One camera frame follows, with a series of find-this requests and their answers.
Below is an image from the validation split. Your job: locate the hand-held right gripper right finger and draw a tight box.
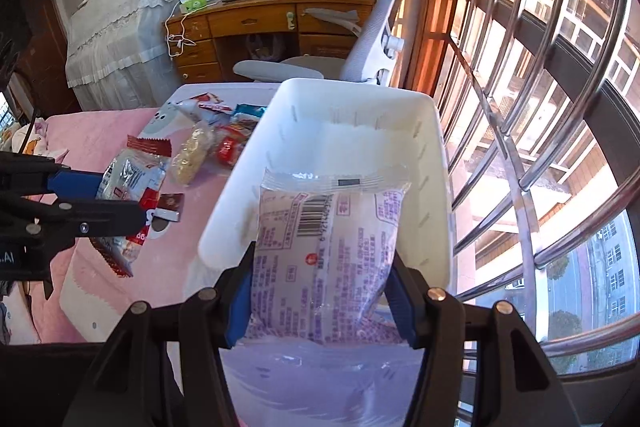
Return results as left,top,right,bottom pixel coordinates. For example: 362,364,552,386
382,252,583,427

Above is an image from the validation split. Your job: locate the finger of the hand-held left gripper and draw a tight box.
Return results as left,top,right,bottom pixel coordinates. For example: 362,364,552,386
0,152,103,200
0,199,146,250

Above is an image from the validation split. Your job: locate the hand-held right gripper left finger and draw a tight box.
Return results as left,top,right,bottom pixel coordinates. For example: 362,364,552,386
62,241,258,427

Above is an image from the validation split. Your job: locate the white packet with red ends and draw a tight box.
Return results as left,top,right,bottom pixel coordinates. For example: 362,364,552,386
91,136,173,278

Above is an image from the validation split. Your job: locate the large clear bread packet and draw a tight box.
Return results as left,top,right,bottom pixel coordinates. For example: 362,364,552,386
249,167,412,348

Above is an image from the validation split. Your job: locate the clear packet with red filling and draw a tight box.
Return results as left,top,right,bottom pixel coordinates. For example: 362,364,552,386
215,119,261,168

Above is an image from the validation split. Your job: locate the white plastic storage bin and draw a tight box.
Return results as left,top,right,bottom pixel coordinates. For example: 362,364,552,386
197,78,457,303

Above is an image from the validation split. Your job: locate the pink blanket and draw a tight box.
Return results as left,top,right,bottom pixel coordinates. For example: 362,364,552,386
0,107,161,345

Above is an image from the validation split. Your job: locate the plush toy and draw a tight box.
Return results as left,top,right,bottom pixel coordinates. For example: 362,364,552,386
0,117,68,158

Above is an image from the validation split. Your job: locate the dark maroon snack packet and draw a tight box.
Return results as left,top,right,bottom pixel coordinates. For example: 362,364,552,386
150,192,185,223

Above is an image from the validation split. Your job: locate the pastel printed tablecloth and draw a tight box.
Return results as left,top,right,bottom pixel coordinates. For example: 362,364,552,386
59,82,426,427

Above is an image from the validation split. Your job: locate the long yellow biscuit packet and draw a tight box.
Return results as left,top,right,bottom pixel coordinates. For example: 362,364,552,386
171,122,216,185

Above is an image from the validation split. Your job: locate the white and red snack packet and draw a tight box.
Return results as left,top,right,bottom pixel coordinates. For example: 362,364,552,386
180,93,233,115

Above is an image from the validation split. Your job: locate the brown wooden door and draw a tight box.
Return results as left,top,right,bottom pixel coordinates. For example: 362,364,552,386
15,0,83,118

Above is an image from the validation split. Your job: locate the white lace dust cover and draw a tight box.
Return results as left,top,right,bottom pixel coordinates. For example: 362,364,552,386
65,0,183,110

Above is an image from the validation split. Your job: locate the blue snack packet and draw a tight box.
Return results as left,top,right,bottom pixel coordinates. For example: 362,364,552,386
232,103,268,120

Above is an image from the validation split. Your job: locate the grey waste basket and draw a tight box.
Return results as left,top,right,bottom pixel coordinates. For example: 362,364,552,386
246,33,283,62

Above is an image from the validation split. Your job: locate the wooden desk with drawers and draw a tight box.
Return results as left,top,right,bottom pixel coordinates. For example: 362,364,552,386
165,0,377,84

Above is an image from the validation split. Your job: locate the metal window grille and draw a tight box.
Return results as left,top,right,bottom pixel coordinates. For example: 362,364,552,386
395,0,640,378

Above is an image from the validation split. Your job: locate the white charger cable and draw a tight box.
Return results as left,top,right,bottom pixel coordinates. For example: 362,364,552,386
165,2,196,58

